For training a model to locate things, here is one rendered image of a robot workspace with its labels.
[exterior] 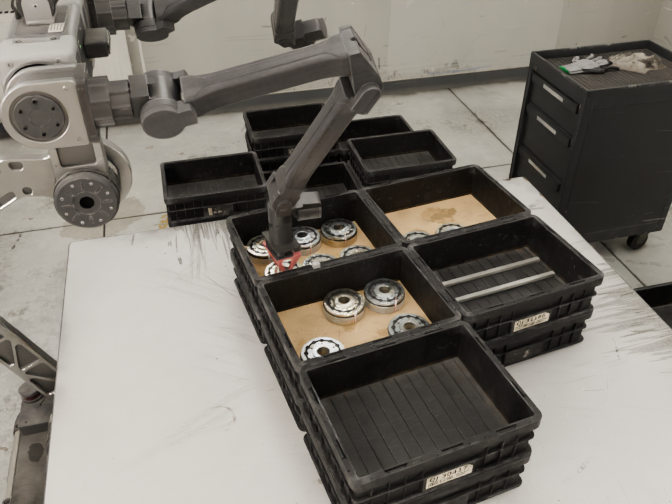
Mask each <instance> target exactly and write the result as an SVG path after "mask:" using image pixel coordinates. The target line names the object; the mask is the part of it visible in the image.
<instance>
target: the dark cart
mask: <svg viewBox="0 0 672 504"><path fill-rule="evenodd" d="M627 51H630V52H632V54H633V53H644V54H645V55H646V56H652V55H653V54H655V55H656V56H657V57H659V58H660V59H662V60H660V62H662V63H663V64H664V65H665V66H666V68H664V69H658V70H648V71H647V72H646V73H645V74H642V73H637V72H632V71H627V70H621V69H619V70H613V69H608V70H606V72H605V73H588V72H581V73H574V74H568V73H566V72H564V71H563V70H562V69H561V68H560V67H559V66H564V65H568V64H571V63H572V60H573V58H574V57H576V56H581V57H582V59H585V58H587V57H588V56H589V53H593V54H594V57H593V58H592V59H594V58H596V57H598V56H602V57H603V58H602V59H605V60H606V59H609V57H610V56H612V55H615V54H619V53H622V54H623V53H625V52H627ZM592 59H591V60H592ZM602 59H601V60H602ZM517 177H525V178H526V179H527V180H528V181H529V182H530V183H531V184H532V185H533V186H534V187H535V188H536V189H537V190H538V191H539V192H540V193H541V194H542V195H543V196H544V198H545V199H546V200H547V201H548V202H549V203H550V204H551V205H552V206H553V207H554V208H555V209H556V210H557V211H558V212H559V213H560V214H561V215H562V216H563V217H564V218H565V219H566V220H567V221H568V222H569V223H570V224H571V225H572V226H573V228H574V229H575V230H576V231H577V232H578V233H579V234H580V235H581V236H582V237H583V238H584V239H585V240H586V241H587V242H588V243H592V242H598V241H604V240H609V239H615V238H621V237H627V236H629V237H628V239H627V245H628V246H629V247H630V248H631V249H633V250H636V249H639V248H641V247H642V246H643V245H644V244H645V243H646V241H647V239H648V234H649V233H650V232H655V231H661V230H662V228H663V225H664V222H665V219H666V217H667V214H668V211H669V208H670V206H671V203H672V51H670V50H668V49H667V48H665V47H663V46H661V45H659V44H657V43H655V42H653V41H652V40H650V39H648V40H639V41H629V42H619V43H609V44H599V45H589V46H580V47H570V48H560V49H550V50H540V51H532V52H531V57H530V63H529V68H528V74H527V79H526V85H525V90H524V96H523V101H522V107H521V112H520V118H519V123H518V129H517V134H516V140H515V145H514V151H513V156H512V162H511V167H510V173H509V178H508V179H510V178H517Z"/></svg>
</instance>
